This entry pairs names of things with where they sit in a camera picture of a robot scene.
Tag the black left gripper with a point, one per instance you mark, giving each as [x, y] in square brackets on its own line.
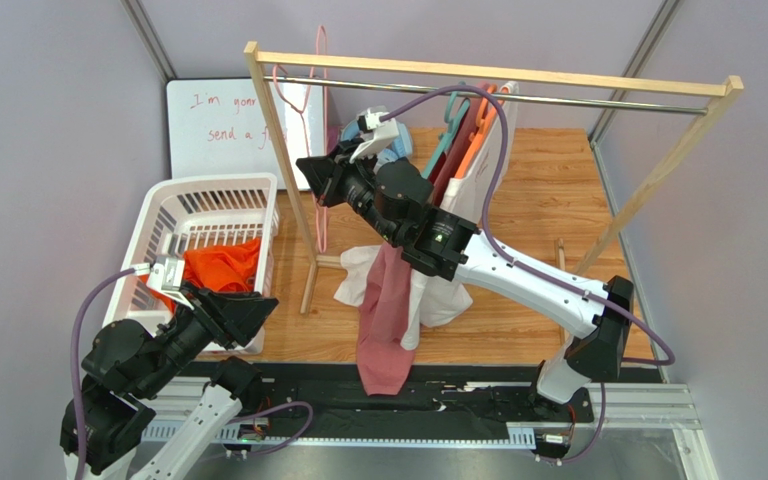
[233, 316]

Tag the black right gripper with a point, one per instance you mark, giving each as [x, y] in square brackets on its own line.
[333, 179]

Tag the orange t shirt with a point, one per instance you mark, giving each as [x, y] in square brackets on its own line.
[225, 269]

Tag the pink wire hanger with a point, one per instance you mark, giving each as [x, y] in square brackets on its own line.
[310, 104]

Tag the teal plastic hanger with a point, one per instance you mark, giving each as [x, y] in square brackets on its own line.
[454, 114]

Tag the pink t shirt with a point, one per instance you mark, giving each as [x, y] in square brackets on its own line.
[399, 300]

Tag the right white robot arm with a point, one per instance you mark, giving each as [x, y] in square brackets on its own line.
[395, 201]

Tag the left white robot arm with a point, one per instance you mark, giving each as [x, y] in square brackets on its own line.
[126, 366]

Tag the orange plastic hanger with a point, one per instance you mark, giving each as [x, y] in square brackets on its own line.
[484, 121]

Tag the white t shirt red print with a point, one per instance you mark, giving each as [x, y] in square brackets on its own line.
[486, 163]

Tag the light blue headphones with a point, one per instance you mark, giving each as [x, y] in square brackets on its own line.
[399, 147]

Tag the white plastic laundry basket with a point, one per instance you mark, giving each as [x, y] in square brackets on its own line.
[191, 214]

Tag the white whiteboard red writing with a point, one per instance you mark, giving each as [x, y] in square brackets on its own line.
[216, 127]

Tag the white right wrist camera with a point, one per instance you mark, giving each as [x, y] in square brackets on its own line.
[376, 121]

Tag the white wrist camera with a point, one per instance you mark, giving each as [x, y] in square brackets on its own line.
[376, 121]
[164, 279]

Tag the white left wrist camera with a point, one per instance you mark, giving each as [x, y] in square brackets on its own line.
[164, 279]

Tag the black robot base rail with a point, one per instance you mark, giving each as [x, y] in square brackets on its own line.
[460, 406]

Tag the wooden clothes rack frame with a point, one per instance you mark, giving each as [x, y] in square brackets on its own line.
[720, 98]

